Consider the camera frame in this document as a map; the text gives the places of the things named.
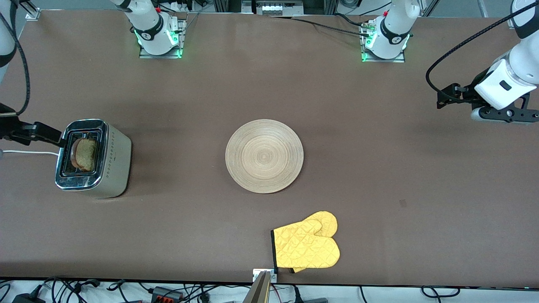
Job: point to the small metal edge bracket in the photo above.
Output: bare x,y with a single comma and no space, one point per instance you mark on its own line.
273,275

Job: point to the beige camera post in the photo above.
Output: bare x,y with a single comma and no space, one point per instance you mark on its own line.
259,292

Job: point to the black connector with orange tabs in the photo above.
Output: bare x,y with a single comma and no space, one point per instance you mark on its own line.
166,293

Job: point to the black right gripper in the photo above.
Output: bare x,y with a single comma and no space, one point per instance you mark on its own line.
12,127

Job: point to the black power adapter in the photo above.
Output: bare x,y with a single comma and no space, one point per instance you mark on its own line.
27,299

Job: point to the round wooden plate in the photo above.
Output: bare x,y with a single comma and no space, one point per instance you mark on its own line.
264,156

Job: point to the white power strip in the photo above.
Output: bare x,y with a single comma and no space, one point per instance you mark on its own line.
276,7

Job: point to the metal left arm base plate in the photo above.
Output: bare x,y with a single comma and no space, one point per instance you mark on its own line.
383,60

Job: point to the silver two-slot toaster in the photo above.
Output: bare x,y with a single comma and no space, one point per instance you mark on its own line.
113,164

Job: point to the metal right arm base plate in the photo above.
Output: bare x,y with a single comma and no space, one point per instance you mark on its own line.
182,29

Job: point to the yellow quilted oven mitt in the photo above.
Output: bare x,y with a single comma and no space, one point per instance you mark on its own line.
303,248
327,221

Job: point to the brown bread slice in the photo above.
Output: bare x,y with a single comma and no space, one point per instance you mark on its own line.
86,155

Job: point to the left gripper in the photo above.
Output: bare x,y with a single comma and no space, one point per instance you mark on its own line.
467,93

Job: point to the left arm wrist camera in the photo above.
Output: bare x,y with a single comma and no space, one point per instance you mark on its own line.
505,115

